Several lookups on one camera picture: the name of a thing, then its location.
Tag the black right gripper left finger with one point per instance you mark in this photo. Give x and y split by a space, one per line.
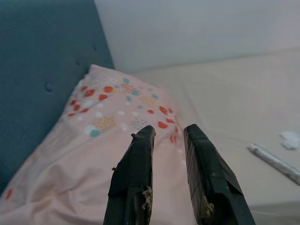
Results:
133 175

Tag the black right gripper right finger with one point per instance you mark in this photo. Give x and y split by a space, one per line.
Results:
206 175

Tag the pink patterned pillow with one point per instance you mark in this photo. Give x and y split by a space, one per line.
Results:
82 152

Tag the white printed tube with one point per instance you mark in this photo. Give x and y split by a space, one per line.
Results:
272 159

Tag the cream bed mattress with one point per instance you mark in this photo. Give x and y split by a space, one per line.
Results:
234 98

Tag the white crumpled tissue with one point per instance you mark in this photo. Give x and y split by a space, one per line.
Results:
290 140

